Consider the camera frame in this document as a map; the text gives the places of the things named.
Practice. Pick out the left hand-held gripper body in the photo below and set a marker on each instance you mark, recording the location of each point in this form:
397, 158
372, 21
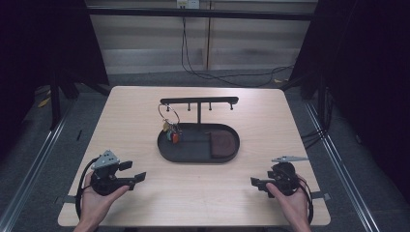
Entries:
106, 180

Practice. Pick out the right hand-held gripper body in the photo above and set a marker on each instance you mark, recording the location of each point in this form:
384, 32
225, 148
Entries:
285, 179

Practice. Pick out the brown zip pouch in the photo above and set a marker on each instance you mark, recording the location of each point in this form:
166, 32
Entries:
222, 144

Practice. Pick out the black tray with hook stand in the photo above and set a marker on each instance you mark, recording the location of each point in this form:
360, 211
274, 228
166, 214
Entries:
193, 148

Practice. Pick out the person's left hand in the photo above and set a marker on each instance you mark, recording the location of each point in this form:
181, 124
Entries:
96, 206

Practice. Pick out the person's right hand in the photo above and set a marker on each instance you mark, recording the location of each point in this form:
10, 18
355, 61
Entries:
291, 208

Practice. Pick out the grey tape strip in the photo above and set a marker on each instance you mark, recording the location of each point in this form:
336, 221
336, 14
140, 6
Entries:
66, 199
321, 195

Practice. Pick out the small black floor piece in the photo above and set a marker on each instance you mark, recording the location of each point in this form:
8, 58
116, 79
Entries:
79, 135

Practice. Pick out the black metal stand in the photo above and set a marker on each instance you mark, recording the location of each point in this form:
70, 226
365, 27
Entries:
55, 103

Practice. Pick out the yellow floor tape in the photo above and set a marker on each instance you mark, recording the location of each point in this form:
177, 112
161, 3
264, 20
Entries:
43, 102

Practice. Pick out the dark curtain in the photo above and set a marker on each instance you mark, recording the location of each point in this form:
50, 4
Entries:
38, 42
370, 80

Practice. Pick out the metal floor rail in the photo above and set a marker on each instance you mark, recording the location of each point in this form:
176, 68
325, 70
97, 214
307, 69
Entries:
35, 161
341, 167

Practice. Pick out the black horizontal frame bar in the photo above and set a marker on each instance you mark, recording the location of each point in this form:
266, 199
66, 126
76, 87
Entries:
199, 13

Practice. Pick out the white wall outlet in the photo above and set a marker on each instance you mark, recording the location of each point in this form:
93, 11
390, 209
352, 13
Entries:
188, 4

